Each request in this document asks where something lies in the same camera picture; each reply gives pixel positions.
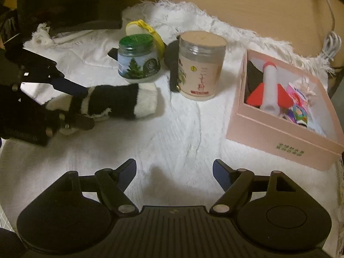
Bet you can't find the black white fuzzy sock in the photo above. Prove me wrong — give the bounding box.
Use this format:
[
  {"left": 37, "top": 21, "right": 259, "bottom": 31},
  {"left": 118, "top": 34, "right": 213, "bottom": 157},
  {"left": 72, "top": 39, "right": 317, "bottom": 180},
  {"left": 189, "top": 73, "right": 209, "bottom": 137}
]
[{"left": 44, "top": 83, "right": 158, "bottom": 135}]

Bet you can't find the red white rocket plush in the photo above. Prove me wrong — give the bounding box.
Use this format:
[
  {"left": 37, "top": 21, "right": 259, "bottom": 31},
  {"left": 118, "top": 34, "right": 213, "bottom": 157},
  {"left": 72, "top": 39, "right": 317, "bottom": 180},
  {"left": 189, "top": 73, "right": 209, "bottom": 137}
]
[{"left": 246, "top": 61, "right": 293, "bottom": 117}]

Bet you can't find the pink tissue packet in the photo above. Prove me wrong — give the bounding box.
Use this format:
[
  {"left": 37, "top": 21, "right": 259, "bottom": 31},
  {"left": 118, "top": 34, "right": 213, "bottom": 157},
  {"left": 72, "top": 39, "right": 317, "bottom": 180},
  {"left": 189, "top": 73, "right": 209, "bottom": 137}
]
[{"left": 283, "top": 83, "right": 315, "bottom": 127}]

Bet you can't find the blue tissue packet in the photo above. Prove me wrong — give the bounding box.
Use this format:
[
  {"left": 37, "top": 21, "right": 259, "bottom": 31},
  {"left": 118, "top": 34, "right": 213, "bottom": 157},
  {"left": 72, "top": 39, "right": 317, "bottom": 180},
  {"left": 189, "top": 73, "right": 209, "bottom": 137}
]
[{"left": 307, "top": 112, "right": 326, "bottom": 137}]

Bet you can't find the pink open gift box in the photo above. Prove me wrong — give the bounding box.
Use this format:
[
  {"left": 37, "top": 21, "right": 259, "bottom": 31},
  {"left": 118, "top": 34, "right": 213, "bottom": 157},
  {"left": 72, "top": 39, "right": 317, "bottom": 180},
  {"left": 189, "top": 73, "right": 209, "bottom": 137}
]
[{"left": 226, "top": 49, "right": 343, "bottom": 171}]

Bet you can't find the white fringed cloth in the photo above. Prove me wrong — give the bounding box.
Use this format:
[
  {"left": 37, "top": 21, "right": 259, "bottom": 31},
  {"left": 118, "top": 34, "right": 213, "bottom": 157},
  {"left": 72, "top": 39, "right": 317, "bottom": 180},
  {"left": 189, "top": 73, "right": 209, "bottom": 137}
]
[{"left": 0, "top": 0, "right": 344, "bottom": 258}]

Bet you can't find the green lid glass jar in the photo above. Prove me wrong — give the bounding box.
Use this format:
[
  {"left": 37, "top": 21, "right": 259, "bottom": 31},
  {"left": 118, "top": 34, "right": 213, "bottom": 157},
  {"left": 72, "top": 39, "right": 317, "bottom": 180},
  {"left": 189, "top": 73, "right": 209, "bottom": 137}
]
[{"left": 117, "top": 34, "right": 161, "bottom": 82}]

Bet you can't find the small black plush toy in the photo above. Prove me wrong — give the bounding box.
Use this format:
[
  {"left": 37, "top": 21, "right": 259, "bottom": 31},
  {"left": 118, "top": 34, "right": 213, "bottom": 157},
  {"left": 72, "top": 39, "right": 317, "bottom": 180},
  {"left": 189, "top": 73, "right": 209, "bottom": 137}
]
[{"left": 164, "top": 37, "right": 179, "bottom": 93}]

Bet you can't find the tall herbal powder jar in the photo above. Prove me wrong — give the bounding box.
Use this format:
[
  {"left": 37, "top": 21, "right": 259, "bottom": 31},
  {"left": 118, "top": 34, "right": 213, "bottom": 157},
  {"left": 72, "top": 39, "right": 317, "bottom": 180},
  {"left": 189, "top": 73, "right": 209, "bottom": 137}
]
[{"left": 177, "top": 31, "right": 227, "bottom": 101}]

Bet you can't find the white power cable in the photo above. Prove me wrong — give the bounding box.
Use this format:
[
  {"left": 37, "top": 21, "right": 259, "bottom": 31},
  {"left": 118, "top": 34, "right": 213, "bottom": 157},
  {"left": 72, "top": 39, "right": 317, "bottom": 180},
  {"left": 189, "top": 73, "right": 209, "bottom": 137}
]
[{"left": 314, "top": 0, "right": 342, "bottom": 62}]

